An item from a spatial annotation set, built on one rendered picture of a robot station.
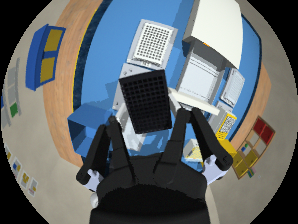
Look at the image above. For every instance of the black multiwell plate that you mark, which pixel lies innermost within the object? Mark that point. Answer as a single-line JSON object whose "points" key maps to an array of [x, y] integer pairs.
{"points": [[143, 120]]}

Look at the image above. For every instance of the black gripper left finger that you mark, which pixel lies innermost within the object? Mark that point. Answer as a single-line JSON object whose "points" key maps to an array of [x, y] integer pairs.
{"points": [[92, 171]]}

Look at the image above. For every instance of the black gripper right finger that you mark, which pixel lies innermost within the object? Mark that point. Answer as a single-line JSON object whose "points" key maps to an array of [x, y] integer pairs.
{"points": [[218, 160]]}

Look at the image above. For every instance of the yellow open bin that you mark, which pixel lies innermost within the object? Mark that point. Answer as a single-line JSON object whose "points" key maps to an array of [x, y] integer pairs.
{"points": [[227, 146]]}

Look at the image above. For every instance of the blue open-top bin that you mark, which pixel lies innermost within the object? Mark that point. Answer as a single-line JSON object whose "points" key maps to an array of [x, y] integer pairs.
{"points": [[83, 124]]}

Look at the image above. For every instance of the blue bench mat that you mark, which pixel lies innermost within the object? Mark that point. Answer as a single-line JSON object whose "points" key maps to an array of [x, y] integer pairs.
{"points": [[112, 42]]}

